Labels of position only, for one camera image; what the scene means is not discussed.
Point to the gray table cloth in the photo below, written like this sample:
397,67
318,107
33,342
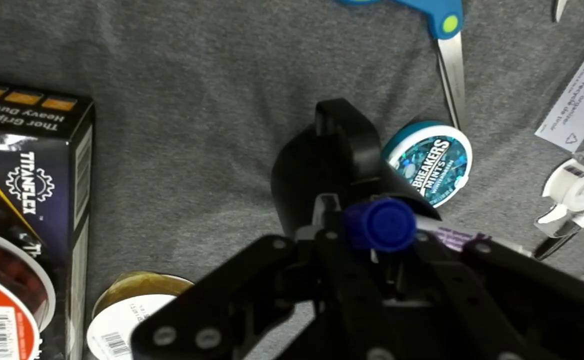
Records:
193,132

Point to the black product box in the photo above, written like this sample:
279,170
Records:
33,167

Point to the white spool with gold ribbon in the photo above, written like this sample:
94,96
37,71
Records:
123,327

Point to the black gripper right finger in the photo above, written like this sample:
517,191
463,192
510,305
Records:
505,307

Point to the orange ribbon spool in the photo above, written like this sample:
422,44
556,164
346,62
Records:
4,301

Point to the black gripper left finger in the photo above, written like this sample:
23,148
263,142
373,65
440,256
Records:
285,286

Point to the round teal tin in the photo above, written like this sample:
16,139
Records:
430,163

